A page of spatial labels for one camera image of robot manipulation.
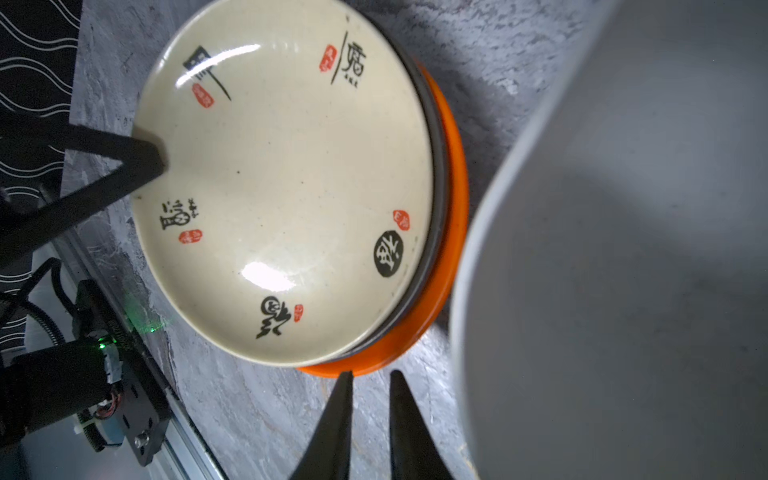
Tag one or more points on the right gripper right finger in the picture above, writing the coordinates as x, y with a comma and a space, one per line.
413, 454

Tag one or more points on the white plastic bin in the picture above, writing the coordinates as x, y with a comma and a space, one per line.
609, 317

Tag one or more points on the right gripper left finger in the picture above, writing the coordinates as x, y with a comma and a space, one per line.
327, 455

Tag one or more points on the cream yellow plate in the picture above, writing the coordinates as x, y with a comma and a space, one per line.
301, 182

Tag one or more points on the orange plate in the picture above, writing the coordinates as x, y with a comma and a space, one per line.
439, 284

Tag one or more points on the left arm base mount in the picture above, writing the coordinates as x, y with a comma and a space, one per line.
100, 375

